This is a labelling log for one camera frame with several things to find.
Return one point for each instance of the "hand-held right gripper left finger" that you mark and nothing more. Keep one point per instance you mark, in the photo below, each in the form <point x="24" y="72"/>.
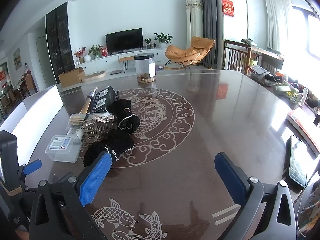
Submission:
<point x="95" y="177"/>

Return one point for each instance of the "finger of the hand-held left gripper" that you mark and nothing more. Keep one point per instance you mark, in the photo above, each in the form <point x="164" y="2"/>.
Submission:
<point x="33" y="165"/>

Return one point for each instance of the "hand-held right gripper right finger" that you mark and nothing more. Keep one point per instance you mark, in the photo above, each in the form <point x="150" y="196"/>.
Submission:
<point x="231" y="177"/>

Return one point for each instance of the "clear plastic box blue label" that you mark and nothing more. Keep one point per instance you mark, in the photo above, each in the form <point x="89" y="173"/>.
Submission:
<point x="62" y="148"/>

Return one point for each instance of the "black scrunchie white trim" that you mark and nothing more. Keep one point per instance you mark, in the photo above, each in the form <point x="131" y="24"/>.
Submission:
<point x="130" y="123"/>
<point x="117" y="142"/>

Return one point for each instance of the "white cardboard box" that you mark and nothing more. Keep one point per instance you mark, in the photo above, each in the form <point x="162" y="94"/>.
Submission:
<point x="32" y="120"/>

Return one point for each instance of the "clear claw hair clip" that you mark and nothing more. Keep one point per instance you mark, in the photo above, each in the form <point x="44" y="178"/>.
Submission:
<point x="90" y="131"/>

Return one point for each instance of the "rhinestone hair clip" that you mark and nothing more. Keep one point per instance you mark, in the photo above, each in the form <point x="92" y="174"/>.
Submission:
<point x="106" y="120"/>

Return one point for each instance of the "cotton swab bag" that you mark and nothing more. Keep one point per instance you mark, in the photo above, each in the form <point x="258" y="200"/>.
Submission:
<point x="75" y="120"/>

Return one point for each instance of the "gold slim box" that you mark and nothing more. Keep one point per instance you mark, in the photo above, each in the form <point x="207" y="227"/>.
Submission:
<point x="85" y="105"/>

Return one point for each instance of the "black rectangular box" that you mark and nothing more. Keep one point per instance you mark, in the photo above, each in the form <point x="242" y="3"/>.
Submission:
<point x="111" y="97"/>

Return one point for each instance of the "silver capped tube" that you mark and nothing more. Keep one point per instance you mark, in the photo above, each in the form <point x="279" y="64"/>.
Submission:
<point x="92" y="92"/>

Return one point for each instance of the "wooden dining chair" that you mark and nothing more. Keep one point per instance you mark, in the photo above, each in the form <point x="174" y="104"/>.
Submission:
<point x="7" y="103"/>
<point x="29" y="82"/>

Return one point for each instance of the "black smartphone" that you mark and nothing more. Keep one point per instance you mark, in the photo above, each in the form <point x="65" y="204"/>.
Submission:
<point x="297" y="165"/>

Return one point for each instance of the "red white flat box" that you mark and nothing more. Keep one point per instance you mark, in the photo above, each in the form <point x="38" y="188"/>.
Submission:
<point x="300" y="127"/>

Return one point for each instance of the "brown cardboard box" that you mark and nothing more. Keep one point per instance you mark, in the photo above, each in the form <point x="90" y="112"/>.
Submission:
<point x="71" y="77"/>

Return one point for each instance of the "beige oval floor board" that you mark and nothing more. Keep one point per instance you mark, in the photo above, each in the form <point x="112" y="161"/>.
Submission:
<point x="93" y="76"/>

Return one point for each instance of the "dark floor scale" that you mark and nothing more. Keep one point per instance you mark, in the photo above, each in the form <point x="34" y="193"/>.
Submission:
<point x="116" y="72"/>

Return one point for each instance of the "white bottle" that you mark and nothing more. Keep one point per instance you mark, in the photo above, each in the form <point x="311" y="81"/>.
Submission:
<point x="305" y="95"/>

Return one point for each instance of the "white TV console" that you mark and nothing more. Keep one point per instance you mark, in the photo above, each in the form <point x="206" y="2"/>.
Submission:
<point x="105" y="61"/>

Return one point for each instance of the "white round vase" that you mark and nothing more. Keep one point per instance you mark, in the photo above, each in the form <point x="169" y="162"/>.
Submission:
<point x="86" y="58"/>

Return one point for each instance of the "red flower arrangement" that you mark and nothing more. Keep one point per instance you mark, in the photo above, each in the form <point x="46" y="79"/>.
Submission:
<point x="80" y="53"/>

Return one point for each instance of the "clear jar black lid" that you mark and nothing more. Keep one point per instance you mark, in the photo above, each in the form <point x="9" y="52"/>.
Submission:
<point x="144" y="66"/>

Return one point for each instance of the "wooden slatted bench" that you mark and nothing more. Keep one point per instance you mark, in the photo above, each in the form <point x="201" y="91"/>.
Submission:
<point x="235" y="55"/>

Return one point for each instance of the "black display cabinet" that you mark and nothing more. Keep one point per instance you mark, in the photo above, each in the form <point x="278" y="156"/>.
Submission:
<point x="58" y="42"/>

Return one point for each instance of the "wooden bench hairpin legs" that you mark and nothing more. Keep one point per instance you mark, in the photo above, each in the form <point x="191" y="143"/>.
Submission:
<point x="130" y="58"/>

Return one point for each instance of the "red gift box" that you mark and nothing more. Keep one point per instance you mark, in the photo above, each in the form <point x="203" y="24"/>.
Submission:
<point x="104" y="52"/>

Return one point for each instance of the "green potted plant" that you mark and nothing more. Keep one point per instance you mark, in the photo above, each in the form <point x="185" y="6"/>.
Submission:
<point x="95" y="50"/>

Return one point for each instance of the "orange lounge chair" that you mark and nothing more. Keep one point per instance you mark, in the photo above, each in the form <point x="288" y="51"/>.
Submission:
<point x="187" y="52"/>

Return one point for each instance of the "grey folded cloth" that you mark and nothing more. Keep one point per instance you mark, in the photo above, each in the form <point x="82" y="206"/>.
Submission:
<point x="247" y="41"/>

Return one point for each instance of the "black television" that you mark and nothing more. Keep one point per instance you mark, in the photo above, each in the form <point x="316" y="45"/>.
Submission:
<point x="123" y="40"/>

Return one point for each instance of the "small potted plant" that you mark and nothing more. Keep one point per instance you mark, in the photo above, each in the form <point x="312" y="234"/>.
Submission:
<point x="148" y="42"/>

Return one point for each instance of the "tall leafy potted plant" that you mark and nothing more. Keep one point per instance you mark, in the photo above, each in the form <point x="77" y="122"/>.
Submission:
<point x="162" y="38"/>

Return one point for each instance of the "covered standing air conditioner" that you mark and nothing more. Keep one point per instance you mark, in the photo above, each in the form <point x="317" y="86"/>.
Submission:
<point x="193" y="22"/>

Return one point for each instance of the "white sheer curtain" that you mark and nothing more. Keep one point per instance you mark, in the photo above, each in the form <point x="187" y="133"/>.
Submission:
<point x="276" y="22"/>

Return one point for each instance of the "grey curtain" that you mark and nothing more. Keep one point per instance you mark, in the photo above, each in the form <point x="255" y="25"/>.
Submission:
<point x="208" y="17"/>

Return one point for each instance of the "red wall decoration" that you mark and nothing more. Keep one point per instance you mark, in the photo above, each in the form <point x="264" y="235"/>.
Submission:
<point x="3" y="76"/>

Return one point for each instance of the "framed wall painting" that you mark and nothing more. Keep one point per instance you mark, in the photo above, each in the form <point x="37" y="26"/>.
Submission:
<point x="17" y="58"/>

